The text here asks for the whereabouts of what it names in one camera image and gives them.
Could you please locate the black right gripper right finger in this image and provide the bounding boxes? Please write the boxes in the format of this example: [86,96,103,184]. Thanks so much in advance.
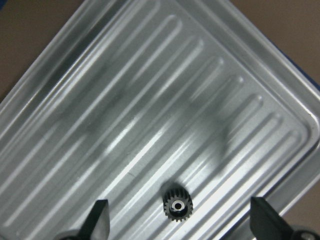
[249,196,320,240]

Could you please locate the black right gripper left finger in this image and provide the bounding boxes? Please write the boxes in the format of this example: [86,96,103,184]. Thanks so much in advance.
[56,199,111,240]

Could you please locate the small black bearing gear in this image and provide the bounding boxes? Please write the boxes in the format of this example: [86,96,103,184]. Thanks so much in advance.
[162,183,193,222]

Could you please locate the silver ribbed metal tray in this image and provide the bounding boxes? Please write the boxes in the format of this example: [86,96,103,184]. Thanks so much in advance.
[0,0,320,240]

